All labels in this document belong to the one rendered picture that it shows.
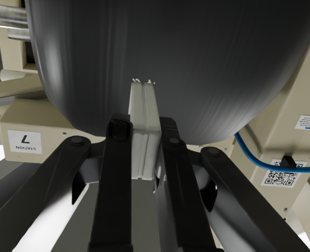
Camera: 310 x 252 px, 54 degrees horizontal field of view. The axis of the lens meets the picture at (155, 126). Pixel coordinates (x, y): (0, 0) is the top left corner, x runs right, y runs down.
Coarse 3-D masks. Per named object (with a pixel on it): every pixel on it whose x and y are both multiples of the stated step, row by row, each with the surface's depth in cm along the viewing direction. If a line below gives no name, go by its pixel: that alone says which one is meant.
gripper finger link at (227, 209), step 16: (208, 160) 13; (224, 160) 14; (224, 176) 12; (240, 176) 13; (224, 192) 12; (240, 192) 12; (256, 192) 12; (208, 208) 14; (224, 208) 12; (240, 208) 11; (256, 208) 11; (272, 208) 11; (224, 224) 12; (240, 224) 11; (256, 224) 10; (272, 224) 10; (224, 240) 12; (240, 240) 11; (256, 240) 10; (272, 240) 10; (288, 240) 10
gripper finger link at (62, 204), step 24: (72, 144) 13; (48, 168) 11; (72, 168) 12; (24, 192) 10; (48, 192) 10; (72, 192) 13; (0, 216) 9; (24, 216) 9; (48, 216) 10; (0, 240) 8; (24, 240) 9; (48, 240) 11
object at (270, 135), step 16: (304, 64) 50; (288, 80) 53; (304, 80) 51; (288, 96) 53; (304, 96) 53; (272, 112) 57; (288, 112) 55; (304, 112) 55; (256, 128) 63; (272, 128) 57; (288, 128) 57; (256, 144) 63; (272, 144) 59; (288, 144) 59; (304, 144) 59; (240, 160) 70; (304, 160) 62; (256, 176) 64; (304, 176) 64; (272, 192) 67; (288, 192) 67; (288, 208) 70
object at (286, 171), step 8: (240, 136) 66; (240, 144) 63; (248, 152) 61; (256, 160) 59; (288, 160) 59; (264, 168) 59; (272, 168) 59; (280, 168) 59; (288, 168) 59; (296, 168) 59; (304, 168) 59
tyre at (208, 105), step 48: (48, 0) 25; (96, 0) 24; (144, 0) 24; (192, 0) 24; (240, 0) 25; (288, 0) 25; (48, 48) 29; (96, 48) 27; (144, 48) 27; (192, 48) 27; (240, 48) 27; (288, 48) 28; (48, 96) 38; (96, 96) 31; (192, 96) 31; (240, 96) 31; (192, 144) 45
